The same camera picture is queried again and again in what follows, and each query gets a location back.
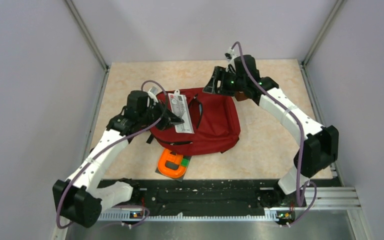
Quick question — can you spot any aluminium frame post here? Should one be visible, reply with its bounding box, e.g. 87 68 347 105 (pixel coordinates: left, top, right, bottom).
63 0 109 72
301 0 347 69

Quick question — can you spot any green toy block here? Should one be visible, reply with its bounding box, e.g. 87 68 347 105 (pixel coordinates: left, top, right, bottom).
180 158 190 168

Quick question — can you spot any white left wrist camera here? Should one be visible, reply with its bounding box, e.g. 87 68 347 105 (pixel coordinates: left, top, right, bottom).
147 86 159 104

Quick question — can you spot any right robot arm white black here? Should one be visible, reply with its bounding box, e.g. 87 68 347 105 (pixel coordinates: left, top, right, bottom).
203 53 339 206

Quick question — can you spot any orange plastic letter toy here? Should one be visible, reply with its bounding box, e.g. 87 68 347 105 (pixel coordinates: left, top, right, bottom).
156 148 187 179

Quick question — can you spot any aluminium frame post right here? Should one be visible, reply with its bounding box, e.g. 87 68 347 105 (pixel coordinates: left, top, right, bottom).
301 0 347 69

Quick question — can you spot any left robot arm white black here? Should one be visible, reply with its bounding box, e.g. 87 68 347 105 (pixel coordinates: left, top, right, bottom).
52 90 184 229

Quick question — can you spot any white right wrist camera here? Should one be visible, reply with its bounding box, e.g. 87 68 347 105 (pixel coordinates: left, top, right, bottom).
224 47 237 62

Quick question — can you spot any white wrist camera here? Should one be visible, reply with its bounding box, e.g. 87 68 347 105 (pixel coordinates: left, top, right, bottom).
147 86 159 104
224 47 237 62

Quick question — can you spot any aluminium frame post left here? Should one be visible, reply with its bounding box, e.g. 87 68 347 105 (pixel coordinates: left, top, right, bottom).
63 0 109 72

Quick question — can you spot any red backpack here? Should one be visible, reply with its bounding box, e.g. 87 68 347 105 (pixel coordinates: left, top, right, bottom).
146 87 241 156

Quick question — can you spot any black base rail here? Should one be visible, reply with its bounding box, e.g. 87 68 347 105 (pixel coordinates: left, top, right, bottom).
102 178 342 220

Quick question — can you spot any brown wooden metronome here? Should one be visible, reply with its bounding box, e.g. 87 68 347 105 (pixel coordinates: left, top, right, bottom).
234 91 249 102

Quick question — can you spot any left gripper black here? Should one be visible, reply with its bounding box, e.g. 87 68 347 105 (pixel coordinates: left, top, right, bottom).
139 98 184 131

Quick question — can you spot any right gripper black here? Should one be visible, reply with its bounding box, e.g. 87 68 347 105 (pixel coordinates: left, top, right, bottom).
202 67 246 98

